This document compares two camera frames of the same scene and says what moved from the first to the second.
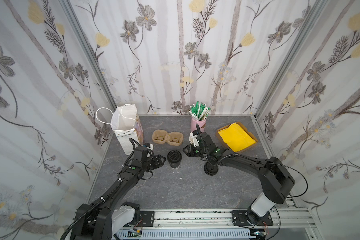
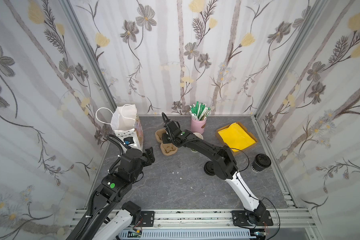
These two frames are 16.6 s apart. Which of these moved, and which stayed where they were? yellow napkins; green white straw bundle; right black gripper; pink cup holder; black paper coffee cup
Moved: right black gripper; black paper coffee cup
Stayed: yellow napkins; green white straw bundle; pink cup holder
